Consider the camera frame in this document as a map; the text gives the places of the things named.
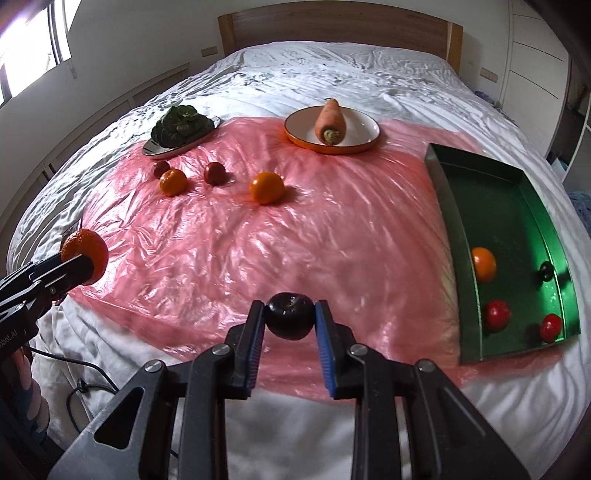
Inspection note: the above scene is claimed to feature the blue fluffy cloth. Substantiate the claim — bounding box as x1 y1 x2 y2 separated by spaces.
569 189 591 222

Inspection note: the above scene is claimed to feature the green metal tray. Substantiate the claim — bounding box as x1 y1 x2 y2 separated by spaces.
424 142 581 365

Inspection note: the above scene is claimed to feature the orange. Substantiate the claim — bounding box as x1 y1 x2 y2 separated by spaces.
159 169 188 196
249 171 285 205
61 229 110 286
471 247 498 283

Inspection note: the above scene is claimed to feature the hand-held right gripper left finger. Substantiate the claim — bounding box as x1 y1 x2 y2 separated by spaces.
47 299 266 480

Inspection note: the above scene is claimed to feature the dark green leafy vegetable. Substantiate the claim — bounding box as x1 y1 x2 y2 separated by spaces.
151 105 215 147

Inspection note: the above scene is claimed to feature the person's left hand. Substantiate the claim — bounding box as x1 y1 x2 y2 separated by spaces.
0 344 51 446

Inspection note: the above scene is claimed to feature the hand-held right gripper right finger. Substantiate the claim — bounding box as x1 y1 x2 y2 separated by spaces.
315 299 539 480

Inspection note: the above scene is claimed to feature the silver plate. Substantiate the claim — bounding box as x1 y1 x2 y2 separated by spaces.
142 115 221 159

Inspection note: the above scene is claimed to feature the orange rimmed white plate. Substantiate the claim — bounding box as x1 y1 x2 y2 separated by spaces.
284 106 382 155

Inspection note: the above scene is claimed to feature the window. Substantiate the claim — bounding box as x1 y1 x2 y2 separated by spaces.
0 0 81 107

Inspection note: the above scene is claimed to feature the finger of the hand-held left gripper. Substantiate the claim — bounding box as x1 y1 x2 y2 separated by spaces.
0 258 63 289
18 253 99 308

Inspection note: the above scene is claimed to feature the pink plastic sheet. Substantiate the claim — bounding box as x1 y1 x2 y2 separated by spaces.
69 115 566 400

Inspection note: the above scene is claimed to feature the carrot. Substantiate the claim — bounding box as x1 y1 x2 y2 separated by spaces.
315 98 347 146

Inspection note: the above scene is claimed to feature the black cable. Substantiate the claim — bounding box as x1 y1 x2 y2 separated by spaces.
31 348 122 437

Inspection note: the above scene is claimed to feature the white wardrobe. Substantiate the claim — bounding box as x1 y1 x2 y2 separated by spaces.
501 0 591 162

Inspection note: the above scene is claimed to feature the wooden headboard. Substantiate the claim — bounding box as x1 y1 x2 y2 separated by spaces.
218 9 464 75

